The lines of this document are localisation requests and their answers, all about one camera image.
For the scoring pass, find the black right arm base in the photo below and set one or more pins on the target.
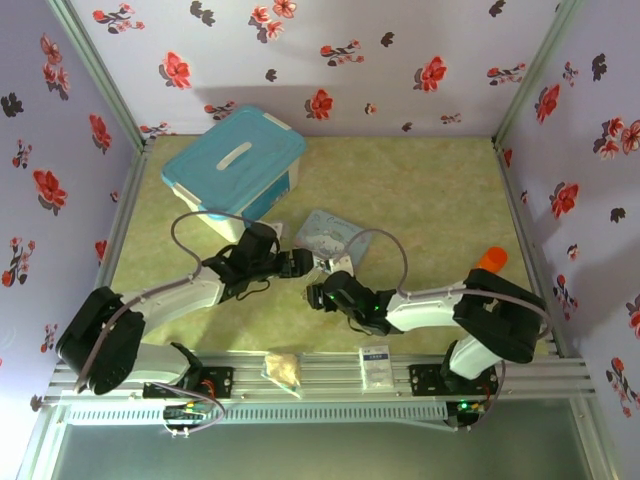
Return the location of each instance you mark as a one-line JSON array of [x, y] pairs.
[[425, 377]]

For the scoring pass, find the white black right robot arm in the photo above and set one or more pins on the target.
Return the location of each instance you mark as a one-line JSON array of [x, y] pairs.
[[470, 310]]

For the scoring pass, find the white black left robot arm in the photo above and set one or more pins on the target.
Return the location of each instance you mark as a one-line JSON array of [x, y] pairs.
[[150, 305]]

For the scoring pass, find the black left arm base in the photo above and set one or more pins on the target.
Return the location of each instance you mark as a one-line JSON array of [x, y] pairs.
[[215, 381]]

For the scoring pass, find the white card packet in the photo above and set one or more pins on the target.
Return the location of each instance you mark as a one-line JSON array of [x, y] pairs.
[[376, 367]]

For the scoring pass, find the beige plastic snack bag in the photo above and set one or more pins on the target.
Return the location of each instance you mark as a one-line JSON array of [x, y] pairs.
[[282, 372]]

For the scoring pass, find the blue lidded storage box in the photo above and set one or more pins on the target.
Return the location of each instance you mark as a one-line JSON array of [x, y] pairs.
[[235, 170]]

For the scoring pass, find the orange plastic bottle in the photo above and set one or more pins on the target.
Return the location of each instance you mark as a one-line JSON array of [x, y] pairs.
[[492, 259]]

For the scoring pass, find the green circuit board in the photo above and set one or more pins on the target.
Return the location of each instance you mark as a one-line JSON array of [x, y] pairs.
[[467, 410], [186, 415]]

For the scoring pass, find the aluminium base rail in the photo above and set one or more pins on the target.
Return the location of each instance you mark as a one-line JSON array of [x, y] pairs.
[[330, 387]]

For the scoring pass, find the aluminium side rail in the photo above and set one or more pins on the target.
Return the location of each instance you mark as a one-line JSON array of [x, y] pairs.
[[122, 220], [530, 250]]

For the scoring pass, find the aluminium frame post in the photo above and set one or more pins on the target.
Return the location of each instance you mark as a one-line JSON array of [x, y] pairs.
[[95, 70]]

